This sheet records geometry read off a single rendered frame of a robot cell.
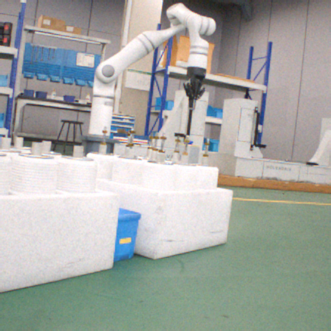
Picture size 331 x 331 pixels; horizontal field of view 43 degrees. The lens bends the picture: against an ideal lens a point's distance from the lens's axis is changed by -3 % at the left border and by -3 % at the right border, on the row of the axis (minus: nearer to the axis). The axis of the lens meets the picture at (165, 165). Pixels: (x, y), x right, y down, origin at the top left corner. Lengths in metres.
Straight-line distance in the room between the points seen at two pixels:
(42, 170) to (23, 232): 0.13
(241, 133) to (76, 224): 3.21
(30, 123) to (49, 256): 8.84
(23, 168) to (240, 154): 3.28
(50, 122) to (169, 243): 8.65
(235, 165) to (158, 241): 2.86
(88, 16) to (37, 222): 9.43
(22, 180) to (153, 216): 0.40
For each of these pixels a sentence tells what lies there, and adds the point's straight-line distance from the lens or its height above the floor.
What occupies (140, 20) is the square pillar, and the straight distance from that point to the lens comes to 8.11.
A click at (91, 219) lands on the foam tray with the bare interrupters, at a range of 0.96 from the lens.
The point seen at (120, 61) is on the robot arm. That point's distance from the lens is 1.89.
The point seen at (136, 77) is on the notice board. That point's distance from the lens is 7.90.
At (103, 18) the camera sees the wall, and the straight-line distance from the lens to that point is 10.27.
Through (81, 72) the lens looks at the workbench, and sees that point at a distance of 7.48.
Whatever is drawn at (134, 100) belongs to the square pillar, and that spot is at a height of 1.01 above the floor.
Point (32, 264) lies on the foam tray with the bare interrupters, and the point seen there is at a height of 0.05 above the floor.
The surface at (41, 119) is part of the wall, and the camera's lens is 9.73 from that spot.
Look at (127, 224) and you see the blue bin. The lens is 1.11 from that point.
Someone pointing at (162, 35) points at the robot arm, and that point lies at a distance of 1.96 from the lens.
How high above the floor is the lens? 0.31
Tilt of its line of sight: 3 degrees down
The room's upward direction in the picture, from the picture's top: 7 degrees clockwise
